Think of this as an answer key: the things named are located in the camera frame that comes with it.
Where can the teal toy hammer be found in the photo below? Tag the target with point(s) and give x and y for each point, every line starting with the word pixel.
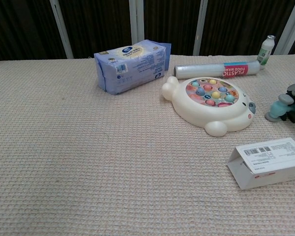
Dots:
pixel 279 109

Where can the white whack-a-mole toy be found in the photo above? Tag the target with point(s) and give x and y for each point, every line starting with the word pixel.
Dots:
pixel 199 115

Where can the small white green-label bottle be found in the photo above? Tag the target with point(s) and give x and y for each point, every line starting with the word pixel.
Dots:
pixel 265 52

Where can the white barcode cardboard box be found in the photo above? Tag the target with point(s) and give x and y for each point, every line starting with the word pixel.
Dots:
pixel 273 169

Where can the plastic food wrap roll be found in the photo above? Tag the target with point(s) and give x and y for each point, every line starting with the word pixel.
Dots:
pixel 199 70

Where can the purple tissue pack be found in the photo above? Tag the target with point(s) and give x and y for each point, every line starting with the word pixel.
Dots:
pixel 135 73

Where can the beige woven tablecloth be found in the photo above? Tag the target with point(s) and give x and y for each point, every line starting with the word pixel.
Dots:
pixel 88 159

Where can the black pleated curtain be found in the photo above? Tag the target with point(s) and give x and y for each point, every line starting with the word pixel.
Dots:
pixel 19 29

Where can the white metal frame post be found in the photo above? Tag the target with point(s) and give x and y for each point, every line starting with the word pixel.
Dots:
pixel 291 24
pixel 136 22
pixel 61 29
pixel 200 27

